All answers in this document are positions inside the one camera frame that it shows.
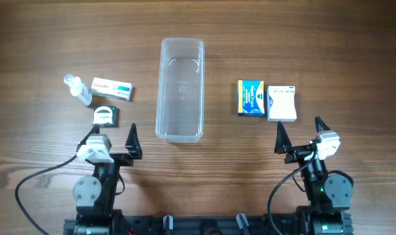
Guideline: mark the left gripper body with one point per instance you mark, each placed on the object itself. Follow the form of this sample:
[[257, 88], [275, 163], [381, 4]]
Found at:
[[120, 157]]

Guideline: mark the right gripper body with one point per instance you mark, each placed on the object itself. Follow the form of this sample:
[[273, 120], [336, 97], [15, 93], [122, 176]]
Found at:
[[301, 153]]

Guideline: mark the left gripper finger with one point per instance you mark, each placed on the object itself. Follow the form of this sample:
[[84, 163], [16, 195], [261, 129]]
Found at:
[[132, 143], [95, 130]]

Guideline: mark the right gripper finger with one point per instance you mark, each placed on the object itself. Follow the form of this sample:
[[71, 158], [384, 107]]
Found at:
[[283, 144], [320, 125]]

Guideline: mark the green Zam-Buk box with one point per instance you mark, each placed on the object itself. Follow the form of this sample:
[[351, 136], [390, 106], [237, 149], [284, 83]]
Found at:
[[105, 116]]

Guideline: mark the clear spray bottle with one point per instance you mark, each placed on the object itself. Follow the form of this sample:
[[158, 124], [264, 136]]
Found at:
[[78, 89]]

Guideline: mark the white red medicine box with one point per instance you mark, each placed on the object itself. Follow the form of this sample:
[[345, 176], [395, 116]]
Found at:
[[111, 89]]

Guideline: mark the blue VapoDrops box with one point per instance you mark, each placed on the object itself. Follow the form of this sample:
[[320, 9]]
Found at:
[[250, 98]]

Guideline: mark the clear plastic container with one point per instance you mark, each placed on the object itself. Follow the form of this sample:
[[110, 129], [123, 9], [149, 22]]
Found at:
[[180, 102]]

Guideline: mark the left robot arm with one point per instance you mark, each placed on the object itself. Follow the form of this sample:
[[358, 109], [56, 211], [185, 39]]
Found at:
[[95, 194]]

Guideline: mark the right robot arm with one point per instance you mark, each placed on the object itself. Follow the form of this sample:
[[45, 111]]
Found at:
[[328, 191]]

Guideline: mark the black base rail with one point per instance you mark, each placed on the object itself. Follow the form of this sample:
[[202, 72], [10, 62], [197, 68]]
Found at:
[[201, 225]]

